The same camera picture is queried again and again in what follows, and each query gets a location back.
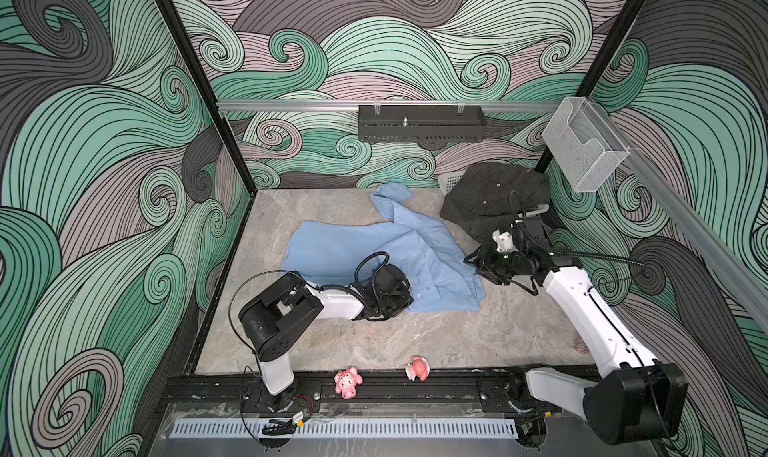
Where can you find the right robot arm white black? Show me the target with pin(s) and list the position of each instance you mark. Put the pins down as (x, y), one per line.
(638, 397)

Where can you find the right side aluminium rail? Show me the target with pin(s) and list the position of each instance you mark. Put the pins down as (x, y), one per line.
(703, 271)

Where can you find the white slotted cable duct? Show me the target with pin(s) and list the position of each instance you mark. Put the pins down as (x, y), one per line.
(349, 428)

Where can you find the horizontal aluminium rail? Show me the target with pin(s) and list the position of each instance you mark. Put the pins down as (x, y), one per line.
(304, 105)

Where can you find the left black frame post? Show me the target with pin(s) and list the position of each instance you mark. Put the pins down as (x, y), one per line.
(183, 42)

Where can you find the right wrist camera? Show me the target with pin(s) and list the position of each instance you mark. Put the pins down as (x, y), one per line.
(504, 242)

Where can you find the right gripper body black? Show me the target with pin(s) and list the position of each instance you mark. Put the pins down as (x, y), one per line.
(501, 266)

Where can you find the pink plush pig toy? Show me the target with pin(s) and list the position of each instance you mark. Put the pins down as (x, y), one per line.
(346, 382)

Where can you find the pink white plush toy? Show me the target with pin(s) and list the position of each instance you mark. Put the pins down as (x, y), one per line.
(417, 369)

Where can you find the black frame post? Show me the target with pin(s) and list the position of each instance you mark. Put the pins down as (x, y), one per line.
(183, 42)
(607, 52)

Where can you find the light blue long sleeve shirt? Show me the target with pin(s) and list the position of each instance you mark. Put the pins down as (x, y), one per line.
(420, 246)

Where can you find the dark grey striped shirt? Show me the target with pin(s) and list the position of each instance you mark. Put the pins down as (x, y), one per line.
(490, 196)

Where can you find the right black frame post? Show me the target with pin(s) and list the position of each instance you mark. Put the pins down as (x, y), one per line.
(607, 52)

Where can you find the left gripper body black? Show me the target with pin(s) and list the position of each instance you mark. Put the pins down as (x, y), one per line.
(396, 303)

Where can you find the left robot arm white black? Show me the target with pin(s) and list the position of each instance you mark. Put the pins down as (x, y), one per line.
(276, 318)

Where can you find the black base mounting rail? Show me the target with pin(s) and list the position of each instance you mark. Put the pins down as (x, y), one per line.
(490, 389)

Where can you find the clear plastic wall bin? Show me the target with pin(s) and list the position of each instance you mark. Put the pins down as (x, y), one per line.
(585, 144)

